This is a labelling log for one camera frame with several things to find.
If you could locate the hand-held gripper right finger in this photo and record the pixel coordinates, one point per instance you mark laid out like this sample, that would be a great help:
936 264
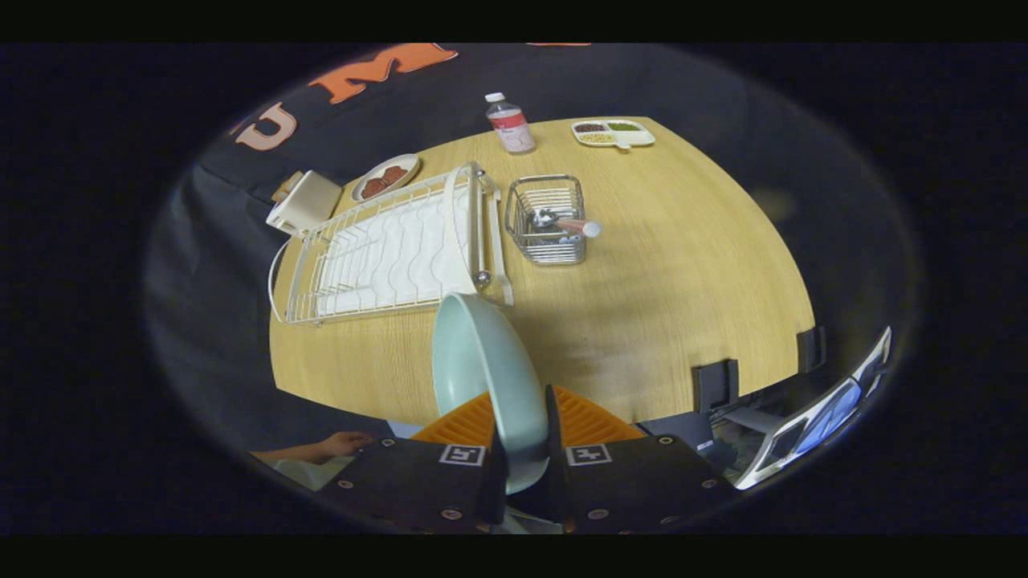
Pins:
554 466

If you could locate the white toaster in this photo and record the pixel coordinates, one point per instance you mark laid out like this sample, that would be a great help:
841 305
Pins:
309 201

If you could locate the toasted bread slices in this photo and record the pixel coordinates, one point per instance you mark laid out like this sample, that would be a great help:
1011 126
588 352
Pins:
287 186

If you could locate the black table clamp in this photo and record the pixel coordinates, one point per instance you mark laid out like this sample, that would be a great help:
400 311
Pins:
715 385
811 349

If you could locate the pale green plate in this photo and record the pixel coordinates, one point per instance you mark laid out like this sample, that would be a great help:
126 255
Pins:
490 369

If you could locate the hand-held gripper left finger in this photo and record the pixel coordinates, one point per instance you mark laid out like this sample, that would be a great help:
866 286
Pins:
401 482

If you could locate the brown cookie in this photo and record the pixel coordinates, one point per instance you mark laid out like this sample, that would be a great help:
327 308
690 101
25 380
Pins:
393 174
373 187

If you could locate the white divided snack dish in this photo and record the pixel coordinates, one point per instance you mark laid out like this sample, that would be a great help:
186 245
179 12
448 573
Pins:
634 135

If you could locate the small white oval plate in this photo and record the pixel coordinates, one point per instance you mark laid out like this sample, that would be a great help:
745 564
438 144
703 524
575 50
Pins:
409 164

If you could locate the clear bottle red label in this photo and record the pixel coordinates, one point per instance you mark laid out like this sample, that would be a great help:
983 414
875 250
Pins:
511 128

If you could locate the white framed screen device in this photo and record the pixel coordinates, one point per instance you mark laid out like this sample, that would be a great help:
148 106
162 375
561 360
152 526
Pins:
827 417

